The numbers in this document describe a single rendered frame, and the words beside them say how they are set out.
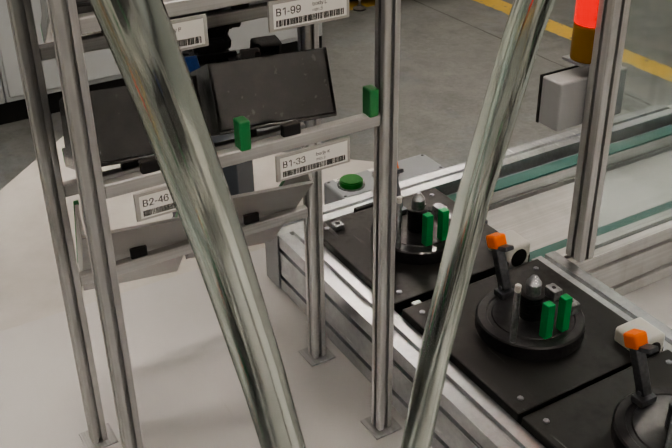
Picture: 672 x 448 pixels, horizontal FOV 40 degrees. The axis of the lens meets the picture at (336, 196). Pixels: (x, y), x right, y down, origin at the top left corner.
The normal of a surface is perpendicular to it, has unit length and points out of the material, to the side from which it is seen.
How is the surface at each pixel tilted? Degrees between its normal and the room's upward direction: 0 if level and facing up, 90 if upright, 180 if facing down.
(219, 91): 65
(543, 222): 0
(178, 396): 0
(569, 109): 90
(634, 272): 90
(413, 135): 0
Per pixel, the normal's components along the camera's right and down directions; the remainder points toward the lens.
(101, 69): 0.52, 0.41
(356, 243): -0.01, -0.87
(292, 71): 0.32, 0.04
